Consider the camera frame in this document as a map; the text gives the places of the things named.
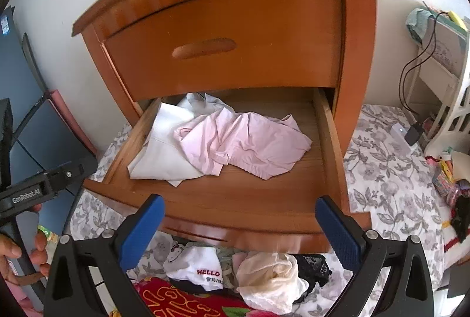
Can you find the black lace garment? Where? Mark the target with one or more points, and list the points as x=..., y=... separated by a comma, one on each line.
x=314, y=269

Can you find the wooden drawer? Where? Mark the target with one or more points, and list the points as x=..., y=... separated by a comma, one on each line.
x=237, y=209
x=205, y=45

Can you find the red patterned blanket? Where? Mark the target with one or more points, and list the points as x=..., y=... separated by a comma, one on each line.
x=163, y=299

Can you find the cream lace garment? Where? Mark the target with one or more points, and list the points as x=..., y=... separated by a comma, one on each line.
x=270, y=282

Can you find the grey floral blanket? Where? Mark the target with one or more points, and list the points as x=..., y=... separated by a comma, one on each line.
x=396, y=188

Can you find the dark blue cabinet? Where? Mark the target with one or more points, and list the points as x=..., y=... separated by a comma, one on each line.
x=45, y=141

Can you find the left hand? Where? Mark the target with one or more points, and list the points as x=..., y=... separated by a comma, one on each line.
x=23, y=249

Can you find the colourful snack packets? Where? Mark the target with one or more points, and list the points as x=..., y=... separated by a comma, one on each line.
x=451, y=180

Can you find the pink garment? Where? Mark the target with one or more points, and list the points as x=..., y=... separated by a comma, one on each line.
x=264, y=147

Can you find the teal cloth on shelf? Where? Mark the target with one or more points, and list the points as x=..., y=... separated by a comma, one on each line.
x=417, y=23

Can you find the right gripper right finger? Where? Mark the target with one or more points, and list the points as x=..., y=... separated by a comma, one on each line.
x=408, y=289

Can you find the wooden nightstand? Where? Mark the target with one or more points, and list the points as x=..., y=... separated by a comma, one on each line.
x=107, y=17

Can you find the white folded garment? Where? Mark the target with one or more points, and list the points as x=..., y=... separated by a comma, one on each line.
x=161, y=156

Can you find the white lattice shelf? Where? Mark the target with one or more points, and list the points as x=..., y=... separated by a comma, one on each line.
x=435, y=85

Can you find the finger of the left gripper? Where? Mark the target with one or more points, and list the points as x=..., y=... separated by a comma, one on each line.
x=70, y=173

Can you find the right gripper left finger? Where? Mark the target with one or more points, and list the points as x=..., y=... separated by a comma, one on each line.
x=70, y=288

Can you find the white power strip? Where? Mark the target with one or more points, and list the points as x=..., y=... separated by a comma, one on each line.
x=399, y=144

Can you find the pink board by wall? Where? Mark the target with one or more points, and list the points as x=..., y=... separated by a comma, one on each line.
x=70, y=120

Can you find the white hello kitty sock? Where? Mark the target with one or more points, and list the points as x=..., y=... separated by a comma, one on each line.
x=197, y=264

